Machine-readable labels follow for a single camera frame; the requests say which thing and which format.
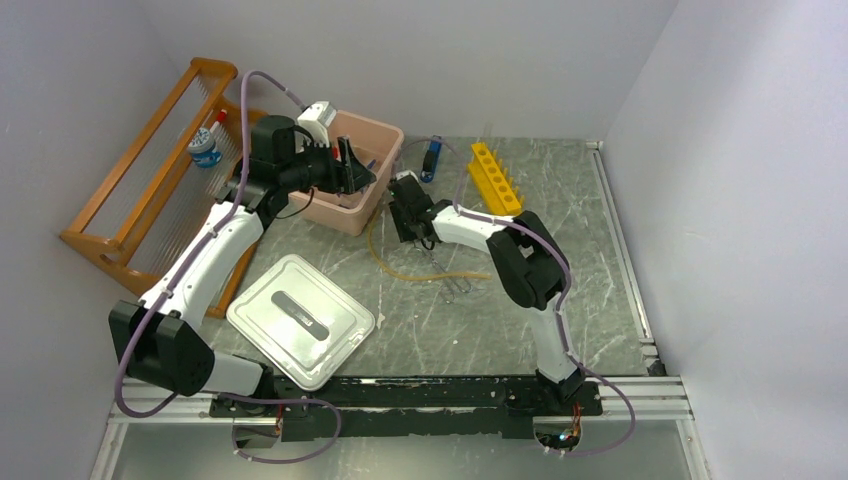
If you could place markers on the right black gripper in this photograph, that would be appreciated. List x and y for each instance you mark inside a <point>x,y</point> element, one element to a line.
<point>404,233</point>

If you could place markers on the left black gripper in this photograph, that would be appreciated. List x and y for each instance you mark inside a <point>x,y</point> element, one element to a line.
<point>354,175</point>

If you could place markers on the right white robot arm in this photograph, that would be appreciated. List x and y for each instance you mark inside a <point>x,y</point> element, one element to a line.
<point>532,269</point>

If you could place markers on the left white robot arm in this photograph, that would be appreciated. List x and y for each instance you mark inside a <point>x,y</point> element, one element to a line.
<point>156,337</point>

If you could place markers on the blue stapler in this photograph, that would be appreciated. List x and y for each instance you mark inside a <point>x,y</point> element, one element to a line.
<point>430,160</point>

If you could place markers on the yellow test tube rack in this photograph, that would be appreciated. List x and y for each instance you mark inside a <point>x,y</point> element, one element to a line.
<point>493,182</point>

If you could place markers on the red capped marker pen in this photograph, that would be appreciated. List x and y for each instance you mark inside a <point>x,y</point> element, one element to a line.
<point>219,120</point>

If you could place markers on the blue white round container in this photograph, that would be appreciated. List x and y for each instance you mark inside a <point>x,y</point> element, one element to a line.
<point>203,149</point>

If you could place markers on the white bin lid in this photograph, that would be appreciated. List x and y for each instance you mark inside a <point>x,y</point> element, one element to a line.
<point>301,321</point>

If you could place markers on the wooden drying rack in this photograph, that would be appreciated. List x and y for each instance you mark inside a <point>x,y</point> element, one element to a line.
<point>155,199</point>

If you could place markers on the black mounting rail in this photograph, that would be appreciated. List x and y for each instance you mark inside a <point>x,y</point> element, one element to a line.
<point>507,405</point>

